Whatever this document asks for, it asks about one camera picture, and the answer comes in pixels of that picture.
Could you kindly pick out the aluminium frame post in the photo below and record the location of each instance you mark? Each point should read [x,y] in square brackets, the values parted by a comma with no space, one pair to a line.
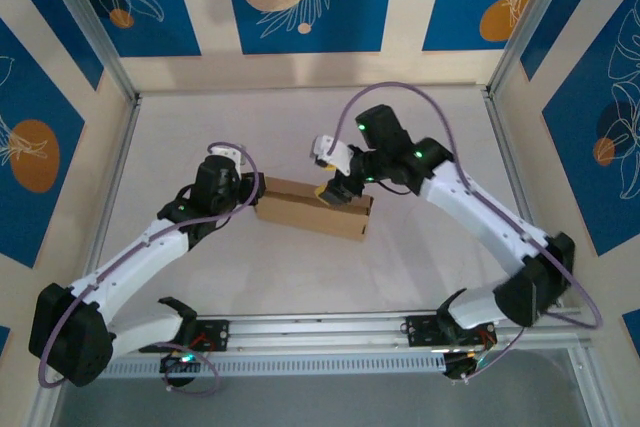
[530,12]
[90,17]

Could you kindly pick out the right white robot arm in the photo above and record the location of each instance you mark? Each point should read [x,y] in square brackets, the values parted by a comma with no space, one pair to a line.
[475,212]

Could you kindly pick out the right base controller board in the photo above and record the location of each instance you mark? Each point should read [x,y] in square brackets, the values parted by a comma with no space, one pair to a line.
[465,362]

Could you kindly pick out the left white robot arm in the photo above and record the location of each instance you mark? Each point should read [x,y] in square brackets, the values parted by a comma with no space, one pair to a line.
[135,257]

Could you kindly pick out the aluminium mounting rail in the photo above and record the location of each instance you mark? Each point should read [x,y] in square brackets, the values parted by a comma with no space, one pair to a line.
[320,329]

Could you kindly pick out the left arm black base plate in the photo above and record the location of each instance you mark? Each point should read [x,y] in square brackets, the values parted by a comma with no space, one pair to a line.
[215,334]

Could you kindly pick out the left aluminium frame post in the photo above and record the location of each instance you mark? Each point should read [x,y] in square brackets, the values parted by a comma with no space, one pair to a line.
[90,17]

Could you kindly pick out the aluminium side rail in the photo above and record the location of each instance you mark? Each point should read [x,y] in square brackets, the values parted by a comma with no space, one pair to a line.
[117,157]
[505,147]

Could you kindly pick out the right aluminium side rail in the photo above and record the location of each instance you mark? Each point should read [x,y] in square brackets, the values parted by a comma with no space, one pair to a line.
[505,147]

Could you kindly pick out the base controller board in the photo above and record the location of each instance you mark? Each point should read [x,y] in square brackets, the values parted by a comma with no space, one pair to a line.
[180,364]
[465,362]

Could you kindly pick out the left aluminium side rail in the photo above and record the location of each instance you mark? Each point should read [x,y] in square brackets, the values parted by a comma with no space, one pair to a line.
[117,157]

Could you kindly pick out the right aluminium frame post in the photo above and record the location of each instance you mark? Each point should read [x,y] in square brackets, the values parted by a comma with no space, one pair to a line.
[530,12]

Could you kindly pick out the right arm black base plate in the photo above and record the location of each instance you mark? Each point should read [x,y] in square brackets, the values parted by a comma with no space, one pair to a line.
[422,329]

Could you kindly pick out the left base controller board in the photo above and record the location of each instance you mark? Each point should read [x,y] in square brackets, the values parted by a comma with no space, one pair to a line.
[180,364]

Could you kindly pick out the brown cardboard box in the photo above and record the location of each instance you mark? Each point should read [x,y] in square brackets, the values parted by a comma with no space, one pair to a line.
[310,219]

